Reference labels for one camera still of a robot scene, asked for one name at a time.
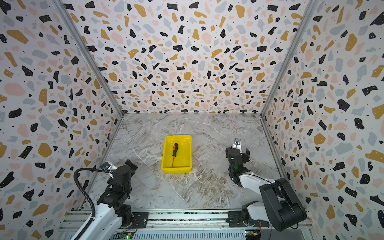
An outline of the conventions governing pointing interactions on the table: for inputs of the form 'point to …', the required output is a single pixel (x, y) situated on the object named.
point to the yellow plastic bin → (183, 162)
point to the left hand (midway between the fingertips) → (124, 164)
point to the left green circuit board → (126, 235)
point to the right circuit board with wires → (253, 234)
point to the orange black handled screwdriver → (175, 151)
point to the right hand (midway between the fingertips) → (238, 145)
